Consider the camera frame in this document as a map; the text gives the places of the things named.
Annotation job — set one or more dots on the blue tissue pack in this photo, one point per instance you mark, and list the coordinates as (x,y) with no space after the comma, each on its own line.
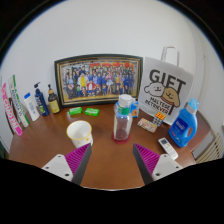
(135,110)

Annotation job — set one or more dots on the colourful puzzle cube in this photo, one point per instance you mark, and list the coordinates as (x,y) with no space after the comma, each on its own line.
(159,119)

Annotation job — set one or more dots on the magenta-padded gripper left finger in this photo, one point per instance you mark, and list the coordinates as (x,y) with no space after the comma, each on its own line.
(60,166)

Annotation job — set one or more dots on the small green box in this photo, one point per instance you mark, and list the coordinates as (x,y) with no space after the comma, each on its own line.
(75,111)
(91,112)

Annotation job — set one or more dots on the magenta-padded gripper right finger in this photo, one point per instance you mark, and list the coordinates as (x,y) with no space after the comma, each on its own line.
(165,166)

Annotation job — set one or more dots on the white cup with yellow rim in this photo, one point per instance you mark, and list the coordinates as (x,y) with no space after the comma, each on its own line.
(80,135)

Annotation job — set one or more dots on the white paper gift bag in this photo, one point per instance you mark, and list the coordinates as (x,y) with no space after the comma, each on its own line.
(163,90)

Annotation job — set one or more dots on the clear plastic bottle green label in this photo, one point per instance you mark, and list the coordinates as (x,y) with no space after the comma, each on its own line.
(122,123)

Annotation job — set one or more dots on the framed group photo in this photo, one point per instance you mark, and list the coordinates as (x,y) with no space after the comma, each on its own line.
(96,80)

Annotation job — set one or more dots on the long pink printed box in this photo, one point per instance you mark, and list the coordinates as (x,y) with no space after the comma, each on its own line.
(10,111)

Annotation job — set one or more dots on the white remote control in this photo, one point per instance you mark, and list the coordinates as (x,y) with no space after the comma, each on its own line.
(167,147)

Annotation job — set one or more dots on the blue detergent bottle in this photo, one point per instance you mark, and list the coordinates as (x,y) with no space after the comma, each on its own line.
(181,128)

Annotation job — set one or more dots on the dark blue pump bottle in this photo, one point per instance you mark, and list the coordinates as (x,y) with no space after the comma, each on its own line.
(41,105)

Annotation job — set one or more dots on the amber pump bottle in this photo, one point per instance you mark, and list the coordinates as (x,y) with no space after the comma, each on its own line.
(54,105)

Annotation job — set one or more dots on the white bottle with blue cap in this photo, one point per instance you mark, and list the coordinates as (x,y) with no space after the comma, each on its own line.
(31,108)

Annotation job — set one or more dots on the long blue green box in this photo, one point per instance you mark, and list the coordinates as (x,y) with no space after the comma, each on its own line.
(18,101)

